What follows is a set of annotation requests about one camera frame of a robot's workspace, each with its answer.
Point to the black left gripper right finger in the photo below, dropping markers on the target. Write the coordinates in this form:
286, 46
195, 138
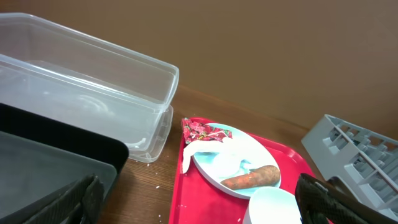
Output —
320, 203

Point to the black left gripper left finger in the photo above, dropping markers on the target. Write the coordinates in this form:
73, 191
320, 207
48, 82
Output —
81, 202

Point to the light blue bowl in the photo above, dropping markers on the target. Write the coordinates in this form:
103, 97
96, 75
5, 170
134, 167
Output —
271, 205

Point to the light blue plate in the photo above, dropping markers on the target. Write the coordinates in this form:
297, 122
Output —
255, 153

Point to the white tissue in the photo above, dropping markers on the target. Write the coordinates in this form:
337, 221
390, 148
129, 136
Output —
227, 160

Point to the red snack wrapper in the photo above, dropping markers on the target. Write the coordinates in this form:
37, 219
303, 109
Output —
195, 131

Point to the grey dishwasher rack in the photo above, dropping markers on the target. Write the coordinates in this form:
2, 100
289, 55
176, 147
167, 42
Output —
365, 161

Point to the black food waste tray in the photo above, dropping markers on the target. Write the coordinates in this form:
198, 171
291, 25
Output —
42, 158

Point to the clear plastic waste bin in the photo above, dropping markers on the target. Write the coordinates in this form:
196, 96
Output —
72, 77

